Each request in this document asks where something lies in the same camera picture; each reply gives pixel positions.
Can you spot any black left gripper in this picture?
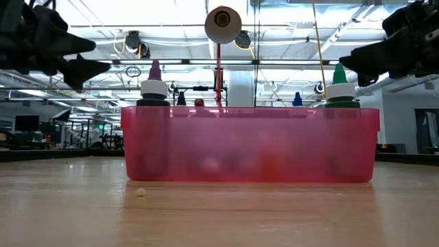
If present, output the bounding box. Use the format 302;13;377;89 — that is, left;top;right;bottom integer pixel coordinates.
0;19;112;92

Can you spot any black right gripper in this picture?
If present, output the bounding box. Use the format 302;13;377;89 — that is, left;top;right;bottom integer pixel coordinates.
339;23;439;87

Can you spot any large green-capped dye bottle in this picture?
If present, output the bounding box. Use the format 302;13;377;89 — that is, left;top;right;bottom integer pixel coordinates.
324;62;361;109

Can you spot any large purple-capped dye bottle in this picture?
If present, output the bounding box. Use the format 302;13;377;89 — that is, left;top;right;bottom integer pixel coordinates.
136;59;171;108

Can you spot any pink translucent plastic bin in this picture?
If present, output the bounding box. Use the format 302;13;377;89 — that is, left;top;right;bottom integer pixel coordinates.
120;105;381;183

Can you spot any black computer monitor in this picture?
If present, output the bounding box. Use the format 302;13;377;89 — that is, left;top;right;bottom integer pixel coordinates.
14;115;40;132

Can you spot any long ceiling light bar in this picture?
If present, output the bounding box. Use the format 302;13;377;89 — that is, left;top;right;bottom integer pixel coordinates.
104;58;344;67

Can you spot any black stand crossbar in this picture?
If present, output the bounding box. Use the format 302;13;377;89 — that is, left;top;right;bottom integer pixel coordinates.
172;84;228;107

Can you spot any silver air duct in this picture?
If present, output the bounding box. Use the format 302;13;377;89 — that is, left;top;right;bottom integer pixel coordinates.
355;75;405;99

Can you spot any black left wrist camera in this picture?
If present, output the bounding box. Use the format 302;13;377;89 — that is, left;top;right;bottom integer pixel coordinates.
25;3;69;34

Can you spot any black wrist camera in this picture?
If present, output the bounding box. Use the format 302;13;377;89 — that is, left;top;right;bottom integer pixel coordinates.
25;3;69;34
381;0;428;35

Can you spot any black hanging loop cable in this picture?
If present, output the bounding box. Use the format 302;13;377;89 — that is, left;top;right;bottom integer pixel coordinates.
125;65;142;78

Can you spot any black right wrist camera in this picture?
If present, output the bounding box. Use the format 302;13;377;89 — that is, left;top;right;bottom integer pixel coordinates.
381;0;428;35

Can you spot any yellow hanging cord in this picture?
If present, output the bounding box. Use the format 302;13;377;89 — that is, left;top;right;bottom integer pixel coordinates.
311;0;329;100

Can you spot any dark doorway frame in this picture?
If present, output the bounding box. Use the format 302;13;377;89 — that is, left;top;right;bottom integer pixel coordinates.
414;108;439;154

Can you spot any red camera pole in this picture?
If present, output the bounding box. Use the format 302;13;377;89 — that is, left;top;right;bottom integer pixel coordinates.
215;43;223;108

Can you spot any white round overhead camera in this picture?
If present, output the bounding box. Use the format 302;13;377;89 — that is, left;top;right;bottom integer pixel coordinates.
204;5;243;45

